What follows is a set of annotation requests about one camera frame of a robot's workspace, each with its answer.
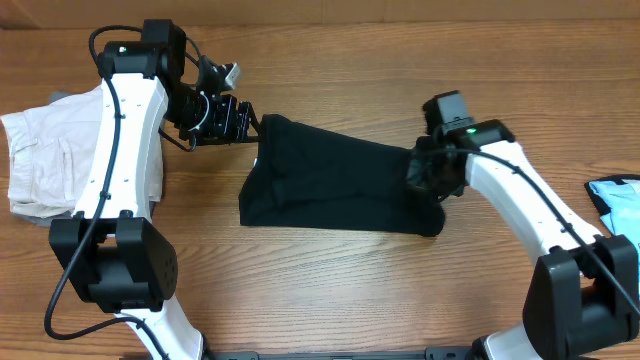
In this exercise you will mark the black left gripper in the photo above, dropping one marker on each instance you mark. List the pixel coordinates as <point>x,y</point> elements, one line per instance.
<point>225,133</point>

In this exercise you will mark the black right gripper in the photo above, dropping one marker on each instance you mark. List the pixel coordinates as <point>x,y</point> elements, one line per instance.
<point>415,177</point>

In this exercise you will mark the black t-shirt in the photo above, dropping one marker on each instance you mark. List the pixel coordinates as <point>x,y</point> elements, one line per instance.
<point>307,177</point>

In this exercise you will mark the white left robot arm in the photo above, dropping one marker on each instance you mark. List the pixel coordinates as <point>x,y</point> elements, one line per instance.
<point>111,253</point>

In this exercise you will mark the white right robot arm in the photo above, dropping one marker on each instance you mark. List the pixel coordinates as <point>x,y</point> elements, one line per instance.
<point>583,294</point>

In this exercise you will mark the light blue printed garment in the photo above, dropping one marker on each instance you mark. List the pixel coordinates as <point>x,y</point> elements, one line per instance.
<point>616,199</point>

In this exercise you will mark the white folded garment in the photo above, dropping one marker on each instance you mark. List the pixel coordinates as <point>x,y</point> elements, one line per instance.
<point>58,153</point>

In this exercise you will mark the grey folded garment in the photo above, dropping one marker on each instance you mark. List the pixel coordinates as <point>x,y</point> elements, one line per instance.
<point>46,222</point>

